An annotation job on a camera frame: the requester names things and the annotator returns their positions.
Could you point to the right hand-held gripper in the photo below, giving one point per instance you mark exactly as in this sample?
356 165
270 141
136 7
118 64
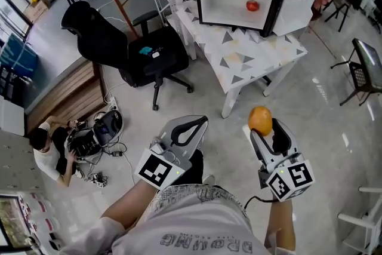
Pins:
294 179

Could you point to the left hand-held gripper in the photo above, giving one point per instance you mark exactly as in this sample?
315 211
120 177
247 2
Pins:
162 168

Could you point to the round orange fruit food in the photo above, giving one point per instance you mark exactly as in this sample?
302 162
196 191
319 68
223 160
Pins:
260 121

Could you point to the red apple food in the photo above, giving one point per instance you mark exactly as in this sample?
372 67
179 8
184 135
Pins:
252 5

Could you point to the person's left forearm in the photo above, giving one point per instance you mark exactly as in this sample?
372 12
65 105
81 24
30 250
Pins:
131 206

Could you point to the person's right forearm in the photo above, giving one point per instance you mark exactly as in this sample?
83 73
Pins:
279 224

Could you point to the person's black trousers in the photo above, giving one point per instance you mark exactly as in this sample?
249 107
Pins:
192 168

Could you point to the person's white shoe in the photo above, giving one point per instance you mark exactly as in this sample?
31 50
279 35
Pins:
209 179

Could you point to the white power strip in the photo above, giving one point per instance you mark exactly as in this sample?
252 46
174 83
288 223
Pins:
112 101

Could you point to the white and black robot head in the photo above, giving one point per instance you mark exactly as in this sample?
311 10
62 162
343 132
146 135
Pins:
104 131

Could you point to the small white object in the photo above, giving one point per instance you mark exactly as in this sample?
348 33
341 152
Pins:
155 54

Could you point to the white table triangle pattern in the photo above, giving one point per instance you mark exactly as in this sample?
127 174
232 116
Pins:
253 56

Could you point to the teal small object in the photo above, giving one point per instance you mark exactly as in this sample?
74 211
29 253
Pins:
145 50

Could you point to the person's white printed shirt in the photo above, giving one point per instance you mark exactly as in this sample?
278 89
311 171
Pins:
185 227

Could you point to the small marker block on floor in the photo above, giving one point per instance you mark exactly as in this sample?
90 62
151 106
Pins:
101 183

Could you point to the black office chair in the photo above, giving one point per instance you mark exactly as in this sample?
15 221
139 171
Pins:
119 44

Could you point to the black metal side chair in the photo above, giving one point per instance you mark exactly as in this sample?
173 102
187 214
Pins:
365 68

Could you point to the white plastic chair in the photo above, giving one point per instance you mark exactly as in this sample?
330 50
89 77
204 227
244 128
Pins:
365 224

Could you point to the brown wooden platform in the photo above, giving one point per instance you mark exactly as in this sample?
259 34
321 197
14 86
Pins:
65 95

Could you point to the blue box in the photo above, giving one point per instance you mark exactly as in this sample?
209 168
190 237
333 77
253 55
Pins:
18 58

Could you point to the brown cardboard box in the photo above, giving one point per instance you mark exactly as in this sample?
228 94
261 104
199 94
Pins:
35 10

